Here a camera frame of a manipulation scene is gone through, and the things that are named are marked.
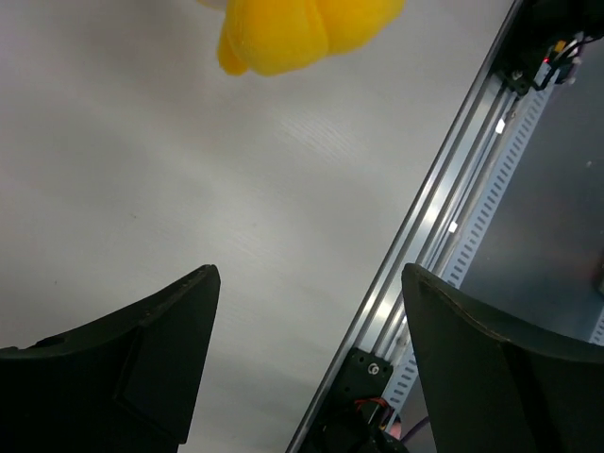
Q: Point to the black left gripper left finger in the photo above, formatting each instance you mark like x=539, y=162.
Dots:
x=126, y=382

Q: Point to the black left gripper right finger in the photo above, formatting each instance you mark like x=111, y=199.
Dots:
x=495, y=383

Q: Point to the yellow plush red stripes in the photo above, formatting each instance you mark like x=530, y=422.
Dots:
x=271, y=38

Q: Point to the grey slotted cable duct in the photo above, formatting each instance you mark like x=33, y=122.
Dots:
x=479, y=212

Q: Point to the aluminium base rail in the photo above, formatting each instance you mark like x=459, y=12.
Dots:
x=380, y=325

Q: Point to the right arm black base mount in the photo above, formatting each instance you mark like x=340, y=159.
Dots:
x=545, y=37

